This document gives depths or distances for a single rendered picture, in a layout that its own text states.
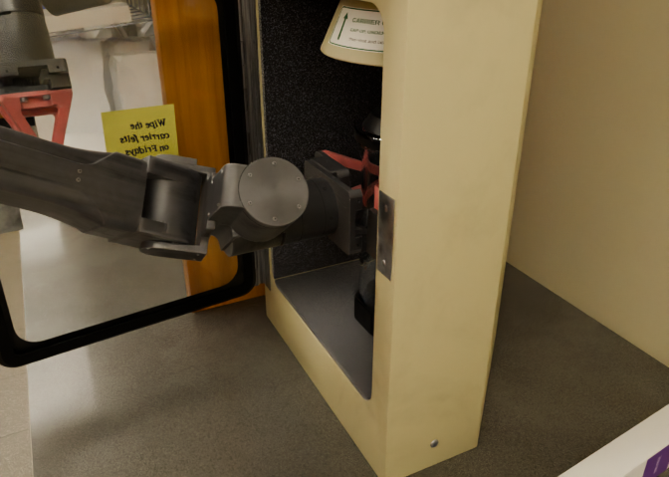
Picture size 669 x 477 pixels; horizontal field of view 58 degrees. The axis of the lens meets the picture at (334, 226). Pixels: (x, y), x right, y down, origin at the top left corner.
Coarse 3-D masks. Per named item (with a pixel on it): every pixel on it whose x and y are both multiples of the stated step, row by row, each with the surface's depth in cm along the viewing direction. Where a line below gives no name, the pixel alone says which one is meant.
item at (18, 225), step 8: (0, 208) 58; (8, 208) 58; (16, 208) 58; (0, 216) 58; (8, 216) 58; (16, 216) 59; (0, 224) 58; (8, 224) 58; (16, 224) 59; (0, 232) 58
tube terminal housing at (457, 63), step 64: (256, 0) 64; (384, 0) 41; (448, 0) 40; (512, 0) 42; (384, 64) 43; (448, 64) 42; (512, 64) 45; (384, 128) 45; (448, 128) 44; (512, 128) 47; (384, 192) 47; (448, 192) 47; (512, 192) 51; (448, 256) 50; (384, 320) 51; (448, 320) 53; (320, 384) 69; (384, 384) 53; (448, 384) 56; (384, 448) 56; (448, 448) 60
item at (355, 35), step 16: (352, 0) 52; (336, 16) 54; (352, 16) 51; (368, 16) 50; (336, 32) 53; (352, 32) 51; (368, 32) 50; (336, 48) 52; (352, 48) 51; (368, 48) 50; (368, 64) 50
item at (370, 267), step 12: (360, 120) 62; (360, 132) 58; (360, 144) 59; (372, 156) 59; (372, 168) 59; (372, 180) 60; (372, 192) 60; (372, 204) 61; (360, 216) 64; (360, 264) 66; (372, 264) 64; (360, 276) 67; (372, 276) 64; (360, 288) 67; (372, 288) 65; (372, 300) 65
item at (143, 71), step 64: (0, 0) 53; (64, 0) 55; (128, 0) 58; (192, 0) 62; (0, 64) 55; (64, 64) 57; (128, 64) 61; (192, 64) 64; (64, 128) 59; (128, 128) 63; (192, 128) 67; (0, 256) 61; (64, 256) 64; (128, 256) 68; (64, 320) 67
